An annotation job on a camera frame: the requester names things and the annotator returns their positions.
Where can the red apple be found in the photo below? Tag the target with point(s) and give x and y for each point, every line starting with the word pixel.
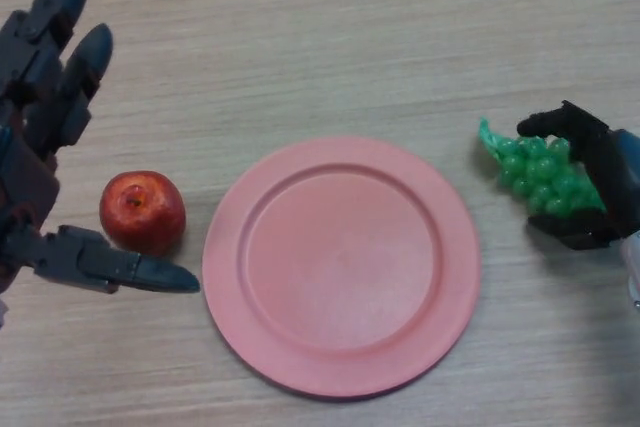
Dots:
pixel 142 212

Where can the green grape bunch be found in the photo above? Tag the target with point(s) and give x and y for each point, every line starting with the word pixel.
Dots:
pixel 542 177

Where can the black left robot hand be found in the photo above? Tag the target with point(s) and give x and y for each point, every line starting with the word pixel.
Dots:
pixel 35 112

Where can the pink round plate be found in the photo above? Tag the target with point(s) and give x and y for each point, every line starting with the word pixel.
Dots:
pixel 340 272

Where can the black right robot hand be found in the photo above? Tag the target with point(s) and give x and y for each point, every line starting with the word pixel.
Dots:
pixel 610 177

